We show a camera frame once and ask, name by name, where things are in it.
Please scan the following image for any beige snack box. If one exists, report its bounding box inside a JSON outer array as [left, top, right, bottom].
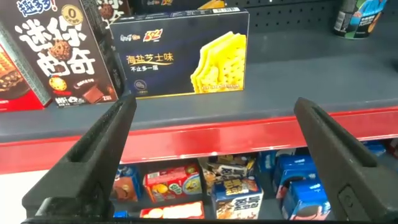
[[198, 153, 257, 194]]

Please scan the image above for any red cartoon snack box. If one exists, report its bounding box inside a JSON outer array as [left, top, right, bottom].
[[142, 163, 203, 203], [139, 200, 205, 220]]

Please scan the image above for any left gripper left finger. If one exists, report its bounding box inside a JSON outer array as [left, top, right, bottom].
[[21, 94, 137, 220]]

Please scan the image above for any black cookie box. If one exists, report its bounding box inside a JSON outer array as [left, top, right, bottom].
[[79, 0, 132, 97], [0, 0, 119, 108]]

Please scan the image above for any blue brown cookie box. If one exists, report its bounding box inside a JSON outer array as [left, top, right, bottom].
[[111, 164, 143, 203]]

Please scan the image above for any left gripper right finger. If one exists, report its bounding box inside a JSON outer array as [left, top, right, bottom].
[[293, 96, 398, 222]]

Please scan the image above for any dark blue cracker box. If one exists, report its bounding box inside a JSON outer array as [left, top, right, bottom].
[[130, 0, 226, 15], [109, 6, 250, 100]]

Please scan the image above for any blue white cookie box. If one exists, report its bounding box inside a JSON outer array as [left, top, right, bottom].
[[211, 175, 264, 220]]

